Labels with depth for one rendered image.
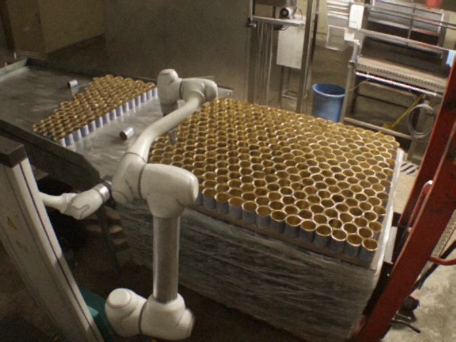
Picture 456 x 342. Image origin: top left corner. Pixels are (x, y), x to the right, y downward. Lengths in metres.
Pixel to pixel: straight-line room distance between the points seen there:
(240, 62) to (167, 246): 3.33
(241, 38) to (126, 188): 3.27
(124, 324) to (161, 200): 0.60
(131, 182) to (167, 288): 0.44
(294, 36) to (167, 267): 3.48
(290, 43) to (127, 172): 3.39
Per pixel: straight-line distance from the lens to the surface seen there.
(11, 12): 8.34
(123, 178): 1.27
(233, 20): 4.29
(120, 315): 1.51
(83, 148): 2.35
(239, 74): 4.41
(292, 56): 4.40
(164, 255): 1.33
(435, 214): 1.53
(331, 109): 4.58
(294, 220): 1.55
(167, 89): 1.64
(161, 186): 1.21
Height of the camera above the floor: 2.21
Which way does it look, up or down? 34 degrees down
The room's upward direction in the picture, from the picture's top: 2 degrees clockwise
